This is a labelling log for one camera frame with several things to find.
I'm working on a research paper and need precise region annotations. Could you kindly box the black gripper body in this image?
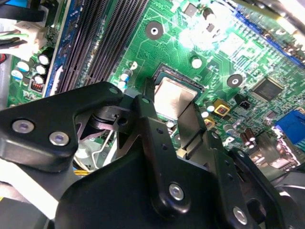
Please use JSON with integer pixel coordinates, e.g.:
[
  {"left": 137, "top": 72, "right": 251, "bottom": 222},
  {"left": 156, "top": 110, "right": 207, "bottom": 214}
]
[{"left": 54, "top": 151, "right": 235, "bottom": 229}]

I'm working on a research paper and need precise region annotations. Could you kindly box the silver CPU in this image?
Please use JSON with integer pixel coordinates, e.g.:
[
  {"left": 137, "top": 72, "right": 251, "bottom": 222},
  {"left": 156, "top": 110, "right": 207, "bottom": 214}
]
[{"left": 153, "top": 75, "right": 202, "bottom": 121}]

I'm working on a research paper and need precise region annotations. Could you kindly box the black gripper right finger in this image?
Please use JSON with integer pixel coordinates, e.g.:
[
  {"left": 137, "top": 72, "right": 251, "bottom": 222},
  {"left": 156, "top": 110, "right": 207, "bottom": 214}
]
[{"left": 177, "top": 101, "right": 289, "bottom": 229}]

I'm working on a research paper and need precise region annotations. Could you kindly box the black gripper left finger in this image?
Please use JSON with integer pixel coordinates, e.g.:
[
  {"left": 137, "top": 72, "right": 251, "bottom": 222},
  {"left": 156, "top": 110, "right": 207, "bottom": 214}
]
[{"left": 0, "top": 77, "right": 191, "bottom": 217}]

